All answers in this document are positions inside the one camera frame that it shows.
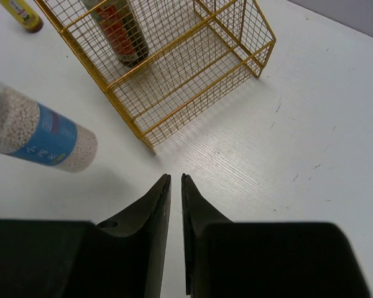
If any white granule jar blue label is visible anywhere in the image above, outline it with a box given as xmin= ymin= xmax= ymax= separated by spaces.
xmin=0 ymin=81 xmax=98 ymax=173

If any dark sauce bottle red label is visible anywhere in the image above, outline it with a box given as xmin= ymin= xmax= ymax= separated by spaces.
xmin=83 ymin=1 xmax=149 ymax=68

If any gold wire mesh rack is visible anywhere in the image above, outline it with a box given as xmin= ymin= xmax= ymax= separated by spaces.
xmin=37 ymin=1 xmax=276 ymax=149

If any small yellow label bottle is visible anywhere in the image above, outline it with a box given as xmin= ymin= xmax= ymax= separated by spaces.
xmin=0 ymin=0 xmax=44 ymax=34

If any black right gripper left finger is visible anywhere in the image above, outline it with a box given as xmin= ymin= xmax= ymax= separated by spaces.
xmin=0 ymin=174 xmax=171 ymax=297

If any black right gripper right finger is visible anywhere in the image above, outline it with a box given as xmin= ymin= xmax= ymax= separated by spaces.
xmin=181 ymin=174 xmax=370 ymax=297

